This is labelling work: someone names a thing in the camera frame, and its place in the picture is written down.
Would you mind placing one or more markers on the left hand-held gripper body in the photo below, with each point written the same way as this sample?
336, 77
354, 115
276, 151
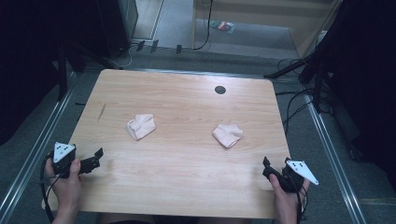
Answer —
63, 165

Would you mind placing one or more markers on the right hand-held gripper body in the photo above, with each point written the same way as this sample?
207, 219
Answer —
294, 179

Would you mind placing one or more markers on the pale pink sock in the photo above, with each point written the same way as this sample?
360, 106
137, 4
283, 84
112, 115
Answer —
141, 126
228, 134

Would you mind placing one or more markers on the person's right hand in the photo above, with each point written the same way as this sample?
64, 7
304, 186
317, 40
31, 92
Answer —
288, 202

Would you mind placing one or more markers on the person's left hand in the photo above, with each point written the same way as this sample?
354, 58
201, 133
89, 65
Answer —
67, 193

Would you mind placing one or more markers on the black round table grommet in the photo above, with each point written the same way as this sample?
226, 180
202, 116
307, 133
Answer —
220, 90

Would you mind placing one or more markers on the black metal tripod stand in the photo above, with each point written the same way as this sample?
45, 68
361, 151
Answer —
316, 68

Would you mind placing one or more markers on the black plug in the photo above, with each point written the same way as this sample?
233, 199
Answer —
154, 46
178, 48
140, 45

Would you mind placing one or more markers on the dark cabinet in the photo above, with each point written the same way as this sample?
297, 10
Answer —
116, 25

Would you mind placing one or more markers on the colourful flat packet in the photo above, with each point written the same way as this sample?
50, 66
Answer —
222, 26

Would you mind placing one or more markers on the metal floor rail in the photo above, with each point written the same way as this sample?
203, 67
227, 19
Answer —
40, 137
333, 158

